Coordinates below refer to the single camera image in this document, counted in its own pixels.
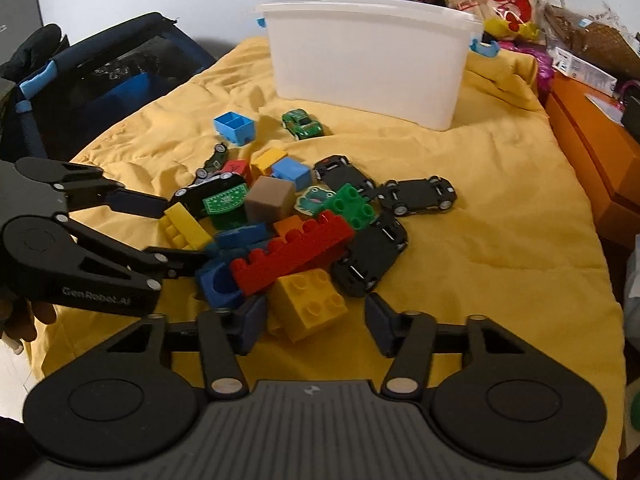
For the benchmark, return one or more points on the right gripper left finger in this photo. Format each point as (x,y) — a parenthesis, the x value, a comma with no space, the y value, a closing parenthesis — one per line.
(224,335)

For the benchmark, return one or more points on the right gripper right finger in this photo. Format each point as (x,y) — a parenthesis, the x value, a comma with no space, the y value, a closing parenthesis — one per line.
(407,338)

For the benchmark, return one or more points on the blue cylinder block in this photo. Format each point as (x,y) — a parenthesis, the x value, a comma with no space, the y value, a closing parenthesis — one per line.
(218,286)

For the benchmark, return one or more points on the yellow duplo brick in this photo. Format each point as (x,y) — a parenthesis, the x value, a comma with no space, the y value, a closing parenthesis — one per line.
(302,304)

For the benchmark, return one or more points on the large black toy car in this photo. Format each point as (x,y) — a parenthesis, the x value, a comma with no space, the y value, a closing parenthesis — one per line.
(372,252)

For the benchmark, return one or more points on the long yellow brick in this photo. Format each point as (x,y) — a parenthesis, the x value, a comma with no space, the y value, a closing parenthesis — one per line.
(182,230)

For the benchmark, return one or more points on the long red brick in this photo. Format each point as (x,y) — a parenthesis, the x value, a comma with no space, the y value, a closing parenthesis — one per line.
(317,244)

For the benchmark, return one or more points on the green patterned tile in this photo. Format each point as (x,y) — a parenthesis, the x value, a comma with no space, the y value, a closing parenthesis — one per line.
(227,201)

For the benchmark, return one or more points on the black toy car underside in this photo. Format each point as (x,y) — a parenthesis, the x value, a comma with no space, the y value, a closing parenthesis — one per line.
(402,198)

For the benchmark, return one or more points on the brown wooden cube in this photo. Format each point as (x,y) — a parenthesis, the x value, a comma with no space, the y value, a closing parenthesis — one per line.
(269,200)

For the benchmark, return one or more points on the green duplo brick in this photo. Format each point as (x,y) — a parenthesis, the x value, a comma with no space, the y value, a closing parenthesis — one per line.
(349,204)

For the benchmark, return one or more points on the frog picture block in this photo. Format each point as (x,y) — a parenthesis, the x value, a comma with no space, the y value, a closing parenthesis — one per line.
(311,201)

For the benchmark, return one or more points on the blue toy block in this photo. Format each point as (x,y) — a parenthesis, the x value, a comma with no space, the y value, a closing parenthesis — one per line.
(235,128)

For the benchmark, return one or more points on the green toy car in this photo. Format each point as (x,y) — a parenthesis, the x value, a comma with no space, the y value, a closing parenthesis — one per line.
(301,125)

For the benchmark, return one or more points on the small blue block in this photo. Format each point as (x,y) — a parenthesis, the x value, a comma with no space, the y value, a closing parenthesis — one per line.
(289,169)

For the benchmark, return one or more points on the person left hand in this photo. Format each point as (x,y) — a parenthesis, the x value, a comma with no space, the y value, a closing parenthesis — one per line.
(19,317)

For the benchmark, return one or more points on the yellow cloth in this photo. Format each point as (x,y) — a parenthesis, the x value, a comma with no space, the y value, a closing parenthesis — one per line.
(519,246)

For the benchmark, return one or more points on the dark blue bag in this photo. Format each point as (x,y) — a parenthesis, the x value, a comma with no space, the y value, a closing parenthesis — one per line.
(57,97)

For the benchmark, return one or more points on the orange box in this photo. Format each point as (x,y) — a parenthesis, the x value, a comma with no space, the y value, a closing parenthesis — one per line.
(604,155)

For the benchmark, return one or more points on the white plastic bin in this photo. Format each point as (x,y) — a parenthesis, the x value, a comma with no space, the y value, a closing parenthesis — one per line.
(397,58)

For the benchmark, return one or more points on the pink shiny bag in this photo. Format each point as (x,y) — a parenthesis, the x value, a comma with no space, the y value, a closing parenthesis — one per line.
(538,72)

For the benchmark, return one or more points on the small white box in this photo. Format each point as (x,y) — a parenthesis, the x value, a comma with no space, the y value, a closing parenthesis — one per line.
(575,68)

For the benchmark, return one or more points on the brown parcel bag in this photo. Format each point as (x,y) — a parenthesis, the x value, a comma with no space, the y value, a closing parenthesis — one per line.
(599,44)

